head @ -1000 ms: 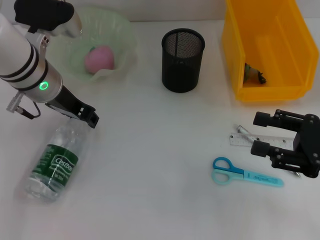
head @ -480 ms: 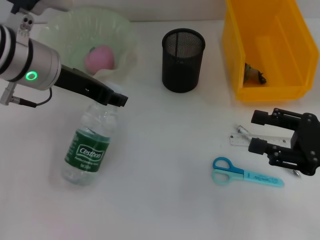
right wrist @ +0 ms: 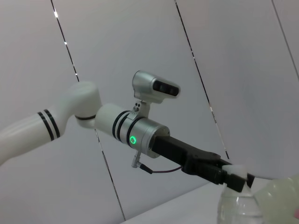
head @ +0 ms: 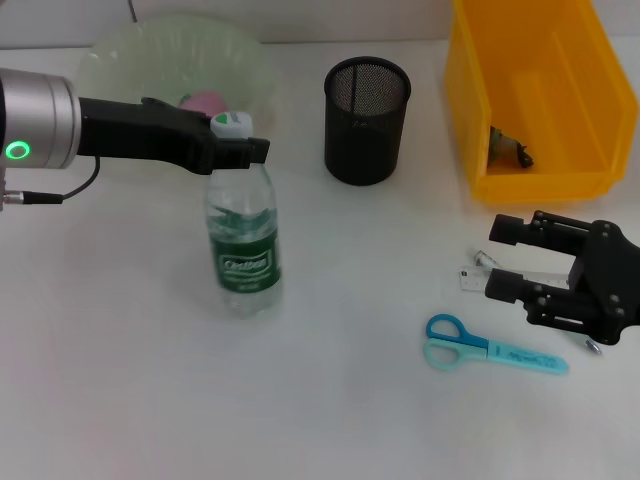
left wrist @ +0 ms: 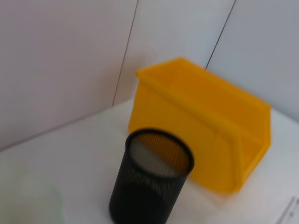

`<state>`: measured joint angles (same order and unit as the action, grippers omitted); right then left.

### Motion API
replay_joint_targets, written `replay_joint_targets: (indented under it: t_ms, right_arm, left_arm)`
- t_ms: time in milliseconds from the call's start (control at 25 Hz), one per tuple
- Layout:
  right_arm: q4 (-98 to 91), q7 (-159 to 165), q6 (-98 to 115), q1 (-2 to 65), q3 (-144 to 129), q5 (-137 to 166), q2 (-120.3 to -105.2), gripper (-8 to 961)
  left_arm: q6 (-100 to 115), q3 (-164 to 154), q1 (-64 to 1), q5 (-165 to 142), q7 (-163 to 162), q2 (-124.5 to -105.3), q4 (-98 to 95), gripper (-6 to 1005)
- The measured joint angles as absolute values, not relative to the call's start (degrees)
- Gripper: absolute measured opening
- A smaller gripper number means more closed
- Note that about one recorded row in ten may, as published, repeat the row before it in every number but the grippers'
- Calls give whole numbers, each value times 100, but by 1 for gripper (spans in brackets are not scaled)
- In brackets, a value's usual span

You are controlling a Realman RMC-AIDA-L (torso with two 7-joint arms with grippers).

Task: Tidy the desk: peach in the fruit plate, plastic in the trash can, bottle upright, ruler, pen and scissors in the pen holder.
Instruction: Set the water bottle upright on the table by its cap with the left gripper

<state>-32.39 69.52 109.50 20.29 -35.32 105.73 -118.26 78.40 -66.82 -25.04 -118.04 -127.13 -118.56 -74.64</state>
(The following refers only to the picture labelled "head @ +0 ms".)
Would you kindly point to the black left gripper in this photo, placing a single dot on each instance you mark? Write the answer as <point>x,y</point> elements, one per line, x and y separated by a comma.
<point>140,132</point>

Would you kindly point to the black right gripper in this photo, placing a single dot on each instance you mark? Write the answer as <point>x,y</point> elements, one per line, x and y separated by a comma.
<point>615,280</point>

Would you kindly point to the pink peach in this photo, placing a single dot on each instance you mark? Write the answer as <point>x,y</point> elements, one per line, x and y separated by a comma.
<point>202,102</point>

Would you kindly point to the clear plastic ruler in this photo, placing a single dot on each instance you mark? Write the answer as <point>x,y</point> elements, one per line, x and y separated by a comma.
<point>472,281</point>

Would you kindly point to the blue plastic scissors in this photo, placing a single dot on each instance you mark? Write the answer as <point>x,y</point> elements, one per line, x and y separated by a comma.
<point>525,357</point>

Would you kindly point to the green label water bottle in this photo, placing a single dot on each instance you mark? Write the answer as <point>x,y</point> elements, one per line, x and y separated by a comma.
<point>245,265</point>

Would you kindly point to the white grey ballpoint pen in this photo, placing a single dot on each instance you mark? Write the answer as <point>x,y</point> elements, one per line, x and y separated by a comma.
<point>482,259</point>

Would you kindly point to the translucent green fruit bowl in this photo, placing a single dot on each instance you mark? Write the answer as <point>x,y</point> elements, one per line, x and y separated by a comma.
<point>165,55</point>

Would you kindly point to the black mesh pen holder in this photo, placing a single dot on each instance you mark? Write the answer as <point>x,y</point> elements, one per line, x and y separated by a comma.
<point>365,130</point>

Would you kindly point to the yellow plastic storage bin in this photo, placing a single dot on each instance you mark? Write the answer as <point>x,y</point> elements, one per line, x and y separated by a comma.
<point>560,100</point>

